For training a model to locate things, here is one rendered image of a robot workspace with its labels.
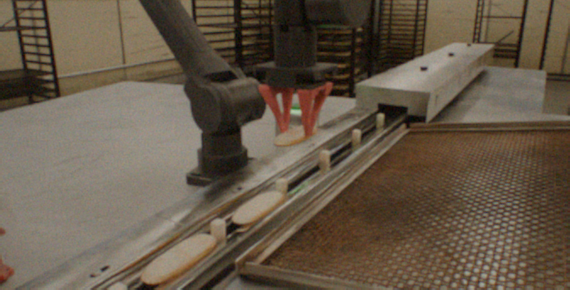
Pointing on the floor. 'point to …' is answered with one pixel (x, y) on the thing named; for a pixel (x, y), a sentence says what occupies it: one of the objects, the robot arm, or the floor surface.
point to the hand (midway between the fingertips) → (296, 128)
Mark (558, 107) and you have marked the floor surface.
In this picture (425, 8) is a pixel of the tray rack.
